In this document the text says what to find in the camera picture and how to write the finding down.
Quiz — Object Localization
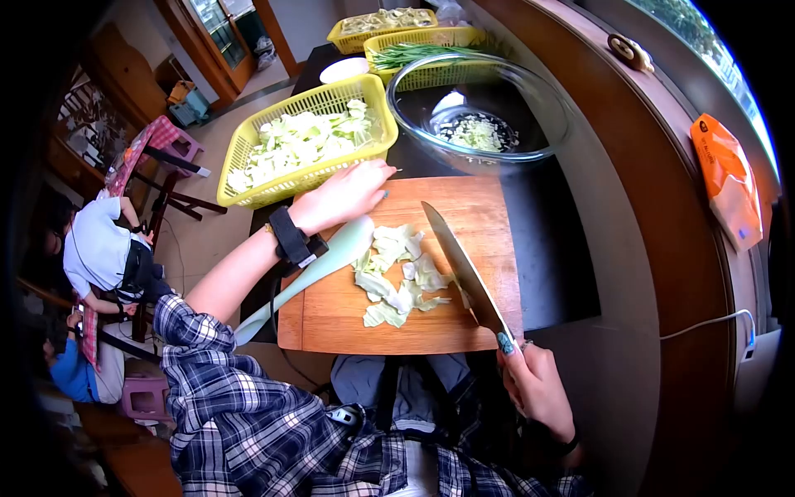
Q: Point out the small wooden ornament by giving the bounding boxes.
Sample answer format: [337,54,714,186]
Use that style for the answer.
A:
[607,34,655,75]

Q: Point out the person's legs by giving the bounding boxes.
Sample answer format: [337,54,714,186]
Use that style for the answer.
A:
[328,352,499,431]

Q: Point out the wooden glass door cabinet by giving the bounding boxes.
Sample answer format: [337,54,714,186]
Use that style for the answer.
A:
[154,0,300,108]

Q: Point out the wooden cutting board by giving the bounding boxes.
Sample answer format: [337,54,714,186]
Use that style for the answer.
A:
[277,176,525,355]

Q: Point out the person's right thumb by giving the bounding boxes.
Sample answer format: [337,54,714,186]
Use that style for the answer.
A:
[496,332,525,401]

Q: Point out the person's left fingers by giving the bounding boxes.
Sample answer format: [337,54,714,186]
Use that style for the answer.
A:
[348,159,398,191]

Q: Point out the white cable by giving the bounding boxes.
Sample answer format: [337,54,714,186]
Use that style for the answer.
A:
[659,309,758,362]

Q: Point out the window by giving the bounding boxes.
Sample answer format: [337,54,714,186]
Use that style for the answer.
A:
[626,0,781,182]

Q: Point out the folding table with checked cloth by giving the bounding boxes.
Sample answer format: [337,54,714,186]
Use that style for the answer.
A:
[104,115,229,251]

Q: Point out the person's body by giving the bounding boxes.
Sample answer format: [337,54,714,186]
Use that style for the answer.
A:
[152,294,595,497]

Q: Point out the yellow basket with green stalks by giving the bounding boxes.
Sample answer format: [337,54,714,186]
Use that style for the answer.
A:
[363,26,501,93]

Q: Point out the steel kitchen knife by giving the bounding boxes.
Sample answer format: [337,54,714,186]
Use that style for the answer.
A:
[421,200,519,355]

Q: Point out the bunch of green stalks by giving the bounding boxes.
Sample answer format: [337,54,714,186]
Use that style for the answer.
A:
[370,42,491,72]

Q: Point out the person's left thumb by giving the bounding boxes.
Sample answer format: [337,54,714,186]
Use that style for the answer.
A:
[344,188,391,216]

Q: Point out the pink plastic stool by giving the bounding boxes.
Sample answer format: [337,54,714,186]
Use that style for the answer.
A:
[163,127,206,167]
[120,373,172,425]

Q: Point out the pile of cut cabbage pieces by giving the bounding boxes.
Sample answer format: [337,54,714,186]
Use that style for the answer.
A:
[352,224,455,329]

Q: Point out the large yellow plastic basket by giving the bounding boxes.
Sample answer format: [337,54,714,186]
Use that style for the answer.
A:
[216,74,400,210]

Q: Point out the clear glass bowl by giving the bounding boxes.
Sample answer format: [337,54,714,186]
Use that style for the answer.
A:
[385,52,573,176]

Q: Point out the person's left hand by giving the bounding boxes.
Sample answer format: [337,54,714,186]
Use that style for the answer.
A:
[289,159,398,237]

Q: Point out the person's right hand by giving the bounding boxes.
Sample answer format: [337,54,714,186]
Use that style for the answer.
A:
[496,332,578,444]

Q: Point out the heap of chopped cabbage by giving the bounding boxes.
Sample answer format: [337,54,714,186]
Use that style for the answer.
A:
[226,99,385,194]

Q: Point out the orange plastic bag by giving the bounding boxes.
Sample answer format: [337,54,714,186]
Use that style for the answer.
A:
[690,112,764,253]

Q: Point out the white plate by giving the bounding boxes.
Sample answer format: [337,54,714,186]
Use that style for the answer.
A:
[318,56,371,85]

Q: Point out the yellow basket with pale leaves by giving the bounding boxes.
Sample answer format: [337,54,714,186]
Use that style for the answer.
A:
[327,7,439,55]

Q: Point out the pale green plastic spatula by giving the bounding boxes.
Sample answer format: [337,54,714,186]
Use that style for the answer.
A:
[234,214,376,347]

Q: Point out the clear plastic bag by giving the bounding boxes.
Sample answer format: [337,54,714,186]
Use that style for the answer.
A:
[433,0,474,27]

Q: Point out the blue plastic crate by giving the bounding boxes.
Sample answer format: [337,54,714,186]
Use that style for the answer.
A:
[168,86,211,129]

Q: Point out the minced pale green vegetable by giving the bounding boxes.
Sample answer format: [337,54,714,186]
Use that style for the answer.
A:
[442,116,513,154]

